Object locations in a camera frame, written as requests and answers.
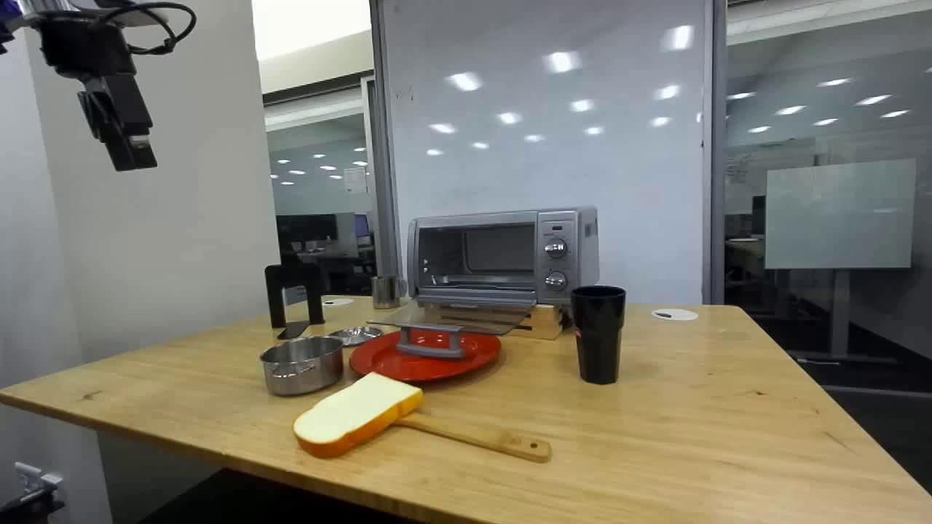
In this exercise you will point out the black device with white clip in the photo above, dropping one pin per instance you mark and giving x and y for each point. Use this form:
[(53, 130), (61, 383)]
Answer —
[(29, 497)]

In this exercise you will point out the steel pot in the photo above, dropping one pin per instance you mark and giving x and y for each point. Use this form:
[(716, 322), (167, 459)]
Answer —
[(301, 367)]

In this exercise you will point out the metal juicer dish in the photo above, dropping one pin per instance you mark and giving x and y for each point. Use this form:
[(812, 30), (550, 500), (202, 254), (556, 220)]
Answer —
[(353, 335)]

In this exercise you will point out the red plate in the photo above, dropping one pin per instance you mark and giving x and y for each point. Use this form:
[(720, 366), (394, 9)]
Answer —
[(467, 363)]

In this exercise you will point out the silver toaster oven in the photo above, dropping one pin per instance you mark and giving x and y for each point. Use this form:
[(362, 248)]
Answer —
[(484, 252)]

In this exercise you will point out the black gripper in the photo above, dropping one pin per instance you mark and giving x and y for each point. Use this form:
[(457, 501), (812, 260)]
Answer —
[(87, 47)]

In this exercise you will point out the small steel pitcher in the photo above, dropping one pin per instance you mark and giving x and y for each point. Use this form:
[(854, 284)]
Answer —
[(385, 293)]

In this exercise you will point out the black plastic cup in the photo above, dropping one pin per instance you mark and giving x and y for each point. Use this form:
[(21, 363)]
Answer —
[(597, 335)]

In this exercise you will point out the whiteboard on stand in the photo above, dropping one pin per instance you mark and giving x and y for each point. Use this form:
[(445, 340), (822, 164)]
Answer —
[(840, 215)]

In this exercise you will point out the black metal bookend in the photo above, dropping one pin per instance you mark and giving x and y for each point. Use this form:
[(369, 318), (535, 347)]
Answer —
[(275, 293)]

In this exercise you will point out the toy bread slice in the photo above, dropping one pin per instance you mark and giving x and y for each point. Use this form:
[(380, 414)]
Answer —
[(353, 411)]

